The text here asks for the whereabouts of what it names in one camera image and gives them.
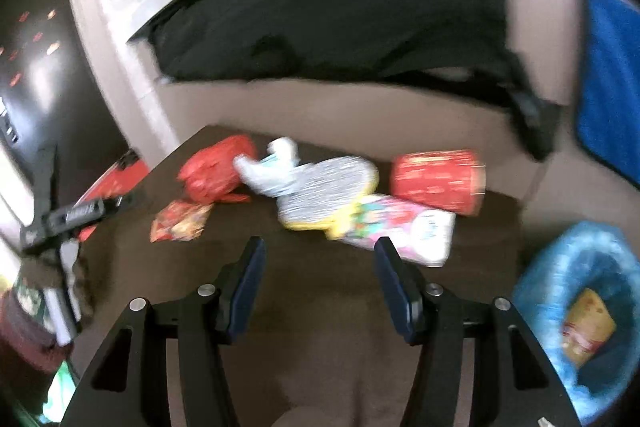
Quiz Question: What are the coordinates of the yellow gold snack wrapper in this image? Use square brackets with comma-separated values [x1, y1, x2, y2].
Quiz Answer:
[562, 288, 616, 367]

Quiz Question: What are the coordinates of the silver yellow scouring sponge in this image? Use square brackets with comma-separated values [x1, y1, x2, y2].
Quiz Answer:
[277, 156, 378, 241]

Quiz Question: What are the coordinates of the blue lined trash bin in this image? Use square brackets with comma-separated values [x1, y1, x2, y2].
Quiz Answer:
[512, 221, 639, 426]

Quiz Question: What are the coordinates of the white kitchen counter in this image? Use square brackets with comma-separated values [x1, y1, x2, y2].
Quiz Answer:
[70, 0, 578, 165]

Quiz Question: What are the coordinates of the red small snack packet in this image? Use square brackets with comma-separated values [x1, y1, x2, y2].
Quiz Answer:
[150, 199, 213, 243]

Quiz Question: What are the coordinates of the red plastic bag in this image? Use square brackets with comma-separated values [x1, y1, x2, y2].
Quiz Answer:
[178, 134, 257, 205]

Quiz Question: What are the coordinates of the cartoon tissue pack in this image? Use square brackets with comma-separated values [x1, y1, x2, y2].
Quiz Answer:
[340, 194, 456, 268]

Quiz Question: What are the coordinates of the red paper cup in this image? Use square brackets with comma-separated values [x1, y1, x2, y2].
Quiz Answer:
[390, 150, 486, 217]

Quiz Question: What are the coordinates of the white crumpled tissue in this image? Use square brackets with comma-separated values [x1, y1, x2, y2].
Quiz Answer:
[232, 136, 302, 198]

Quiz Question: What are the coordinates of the blue cloth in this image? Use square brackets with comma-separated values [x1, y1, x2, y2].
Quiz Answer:
[575, 0, 639, 186]

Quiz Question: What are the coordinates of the black bag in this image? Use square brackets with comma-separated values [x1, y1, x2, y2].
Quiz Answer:
[149, 0, 560, 161]

